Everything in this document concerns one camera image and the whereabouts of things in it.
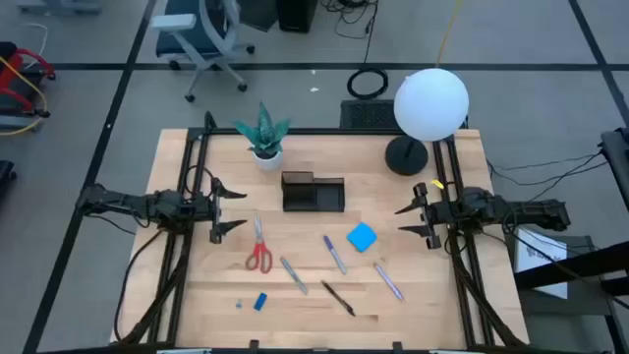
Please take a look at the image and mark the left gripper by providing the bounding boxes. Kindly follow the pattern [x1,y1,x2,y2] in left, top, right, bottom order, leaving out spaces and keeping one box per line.
[181,176,249,246]

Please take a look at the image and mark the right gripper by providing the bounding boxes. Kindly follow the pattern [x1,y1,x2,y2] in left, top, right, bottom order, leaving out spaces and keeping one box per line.
[394,182,465,250]

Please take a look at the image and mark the red-handled scissors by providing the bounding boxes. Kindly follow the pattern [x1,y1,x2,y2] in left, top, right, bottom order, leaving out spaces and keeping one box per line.
[245,212,274,274]

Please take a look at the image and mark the blue sticky note pad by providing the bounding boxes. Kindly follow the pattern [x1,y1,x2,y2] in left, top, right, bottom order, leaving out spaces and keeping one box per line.
[346,221,378,254]

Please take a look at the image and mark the lilac pen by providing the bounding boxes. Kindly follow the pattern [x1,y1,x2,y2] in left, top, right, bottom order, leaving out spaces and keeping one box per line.
[372,262,406,303]

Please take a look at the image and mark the blue pen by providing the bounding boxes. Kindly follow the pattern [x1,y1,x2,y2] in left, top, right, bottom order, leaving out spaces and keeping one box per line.
[322,234,348,275]

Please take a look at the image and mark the black mesh desk organizer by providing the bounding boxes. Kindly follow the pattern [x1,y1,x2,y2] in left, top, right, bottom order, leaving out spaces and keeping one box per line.
[281,170,346,213]

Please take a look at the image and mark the silver grey pen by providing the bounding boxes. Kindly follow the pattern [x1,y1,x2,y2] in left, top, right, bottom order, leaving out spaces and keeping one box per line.
[279,255,310,296]

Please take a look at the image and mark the black pen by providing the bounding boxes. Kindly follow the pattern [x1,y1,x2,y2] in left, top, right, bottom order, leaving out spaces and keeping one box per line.
[320,279,357,318]

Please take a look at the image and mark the blue and grey office chair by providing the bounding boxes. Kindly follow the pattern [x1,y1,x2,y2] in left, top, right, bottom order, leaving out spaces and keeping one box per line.
[149,0,257,103]

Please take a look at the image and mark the green plant in white pot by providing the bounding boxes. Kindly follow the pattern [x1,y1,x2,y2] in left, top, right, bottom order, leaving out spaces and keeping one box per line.
[231,101,292,172]

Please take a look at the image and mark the black floor vent grille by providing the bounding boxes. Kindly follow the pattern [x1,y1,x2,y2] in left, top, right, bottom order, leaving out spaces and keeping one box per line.
[339,99,402,131]

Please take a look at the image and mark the white globe lamp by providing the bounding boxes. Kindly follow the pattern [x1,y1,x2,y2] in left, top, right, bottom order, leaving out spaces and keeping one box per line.
[384,67,471,177]

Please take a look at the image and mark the white paper sign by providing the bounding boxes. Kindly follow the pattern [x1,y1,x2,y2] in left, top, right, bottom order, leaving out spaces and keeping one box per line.
[513,227,569,300]

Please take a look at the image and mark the black metal beam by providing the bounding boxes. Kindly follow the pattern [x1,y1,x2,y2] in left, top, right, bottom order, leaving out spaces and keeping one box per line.
[513,240,629,296]

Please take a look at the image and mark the black computer tower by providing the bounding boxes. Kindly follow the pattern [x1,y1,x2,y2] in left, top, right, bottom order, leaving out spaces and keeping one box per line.
[275,0,319,34]

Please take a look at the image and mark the black equipment stand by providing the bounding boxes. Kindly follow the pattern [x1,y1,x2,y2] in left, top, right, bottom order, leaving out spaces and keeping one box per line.
[599,126,629,212]

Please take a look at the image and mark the black caster base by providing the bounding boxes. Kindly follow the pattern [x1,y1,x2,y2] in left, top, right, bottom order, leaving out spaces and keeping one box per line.
[0,159,19,198]

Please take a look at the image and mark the red and black cart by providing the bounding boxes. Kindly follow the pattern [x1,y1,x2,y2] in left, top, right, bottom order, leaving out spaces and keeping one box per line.
[0,41,57,132]

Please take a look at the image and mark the grey desk base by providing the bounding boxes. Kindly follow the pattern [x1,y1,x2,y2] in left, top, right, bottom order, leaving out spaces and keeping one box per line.
[14,0,102,16]

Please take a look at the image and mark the black aluminium table frame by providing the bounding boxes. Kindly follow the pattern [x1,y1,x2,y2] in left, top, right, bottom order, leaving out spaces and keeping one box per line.
[113,110,530,354]

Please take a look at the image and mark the coiled black cable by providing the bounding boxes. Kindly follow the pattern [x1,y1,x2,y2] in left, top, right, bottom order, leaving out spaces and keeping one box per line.
[346,67,390,101]

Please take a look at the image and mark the black floor cable tangle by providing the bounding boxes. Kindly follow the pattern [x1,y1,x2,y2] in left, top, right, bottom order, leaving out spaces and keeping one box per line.
[319,0,379,65]

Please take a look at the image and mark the yellow hanging cord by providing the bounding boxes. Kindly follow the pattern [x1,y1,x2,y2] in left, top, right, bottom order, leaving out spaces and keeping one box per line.
[435,0,464,70]

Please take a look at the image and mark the yellow floor cable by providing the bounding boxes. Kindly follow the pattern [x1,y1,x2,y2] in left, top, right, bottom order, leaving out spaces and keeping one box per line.
[0,55,49,138]

